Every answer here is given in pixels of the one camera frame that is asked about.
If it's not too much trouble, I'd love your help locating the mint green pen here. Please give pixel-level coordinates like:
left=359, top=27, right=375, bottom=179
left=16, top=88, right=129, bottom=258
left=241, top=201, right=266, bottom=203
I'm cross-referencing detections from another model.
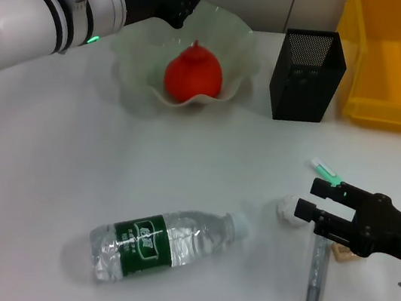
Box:
left=308, top=156, right=348, bottom=189

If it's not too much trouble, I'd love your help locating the black mesh pen holder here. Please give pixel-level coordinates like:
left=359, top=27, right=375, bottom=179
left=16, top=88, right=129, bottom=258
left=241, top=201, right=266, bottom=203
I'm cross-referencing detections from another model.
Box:
left=265, top=23, right=353, bottom=130

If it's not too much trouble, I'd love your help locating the clear water bottle green label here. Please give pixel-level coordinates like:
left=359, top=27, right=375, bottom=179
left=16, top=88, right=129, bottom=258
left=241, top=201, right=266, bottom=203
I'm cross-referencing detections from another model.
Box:
left=82, top=191, right=252, bottom=301

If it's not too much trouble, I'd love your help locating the translucent green wavy fruit plate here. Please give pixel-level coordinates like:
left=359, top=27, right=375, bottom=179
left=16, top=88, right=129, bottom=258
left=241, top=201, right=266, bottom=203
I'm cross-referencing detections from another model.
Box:
left=101, top=0, right=269, bottom=121

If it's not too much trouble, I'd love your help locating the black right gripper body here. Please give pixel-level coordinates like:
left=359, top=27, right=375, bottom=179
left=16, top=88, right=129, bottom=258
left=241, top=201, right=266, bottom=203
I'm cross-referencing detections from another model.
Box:
left=344, top=188, right=401, bottom=264

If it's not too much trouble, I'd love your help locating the grey marker pen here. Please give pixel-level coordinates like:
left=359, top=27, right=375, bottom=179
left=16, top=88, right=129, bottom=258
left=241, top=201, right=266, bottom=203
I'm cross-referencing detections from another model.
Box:
left=305, top=235, right=331, bottom=301

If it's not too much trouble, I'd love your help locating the yellow plastic storage bin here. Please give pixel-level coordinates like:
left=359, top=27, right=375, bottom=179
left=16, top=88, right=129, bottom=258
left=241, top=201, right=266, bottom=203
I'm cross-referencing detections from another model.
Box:
left=321, top=0, right=401, bottom=134

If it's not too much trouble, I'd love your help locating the white paper ball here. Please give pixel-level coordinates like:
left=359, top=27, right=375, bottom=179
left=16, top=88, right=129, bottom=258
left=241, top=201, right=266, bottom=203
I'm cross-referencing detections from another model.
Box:
left=274, top=193, right=314, bottom=229

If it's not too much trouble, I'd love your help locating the beige eraser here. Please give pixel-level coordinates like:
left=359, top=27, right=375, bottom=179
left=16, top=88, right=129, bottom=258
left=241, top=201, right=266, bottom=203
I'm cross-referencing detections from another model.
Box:
left=328, top=242, right=361, bottom=266

